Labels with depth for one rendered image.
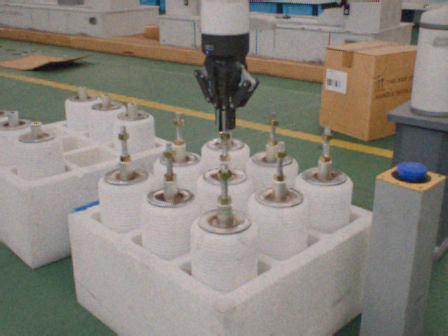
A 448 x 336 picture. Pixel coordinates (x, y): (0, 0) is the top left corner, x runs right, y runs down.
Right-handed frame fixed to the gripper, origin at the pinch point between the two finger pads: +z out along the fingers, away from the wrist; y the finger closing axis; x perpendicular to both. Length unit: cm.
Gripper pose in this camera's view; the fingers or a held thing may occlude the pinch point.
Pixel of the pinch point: (225, 120)
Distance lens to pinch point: 88.1
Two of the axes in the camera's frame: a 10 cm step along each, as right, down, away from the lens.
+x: 7.2, -2.4, 6.4
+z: 0.0, 9.4, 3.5
